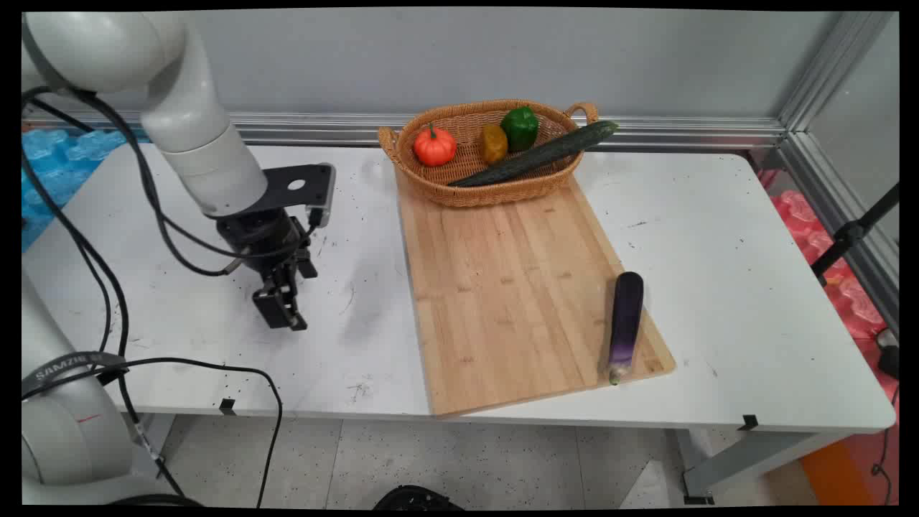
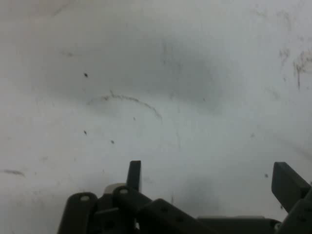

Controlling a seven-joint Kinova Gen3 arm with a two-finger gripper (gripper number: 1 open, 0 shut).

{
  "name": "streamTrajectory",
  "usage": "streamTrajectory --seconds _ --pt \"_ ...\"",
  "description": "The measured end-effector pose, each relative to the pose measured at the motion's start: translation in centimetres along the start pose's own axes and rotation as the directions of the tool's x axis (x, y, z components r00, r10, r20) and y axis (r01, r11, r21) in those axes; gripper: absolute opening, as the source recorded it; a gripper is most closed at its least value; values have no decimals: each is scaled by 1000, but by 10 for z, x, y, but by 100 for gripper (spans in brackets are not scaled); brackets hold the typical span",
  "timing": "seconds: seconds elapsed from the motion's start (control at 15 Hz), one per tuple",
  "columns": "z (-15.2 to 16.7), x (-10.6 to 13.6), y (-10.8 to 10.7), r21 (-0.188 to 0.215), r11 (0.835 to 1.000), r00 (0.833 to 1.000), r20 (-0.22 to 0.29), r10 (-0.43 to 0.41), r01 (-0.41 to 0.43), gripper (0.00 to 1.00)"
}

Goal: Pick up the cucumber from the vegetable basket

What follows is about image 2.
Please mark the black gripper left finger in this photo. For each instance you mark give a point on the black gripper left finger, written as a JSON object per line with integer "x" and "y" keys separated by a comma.
{"x": 126, "y": 212}

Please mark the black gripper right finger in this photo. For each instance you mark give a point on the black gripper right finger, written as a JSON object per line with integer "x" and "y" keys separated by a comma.
{"x": 290, "y": 187}

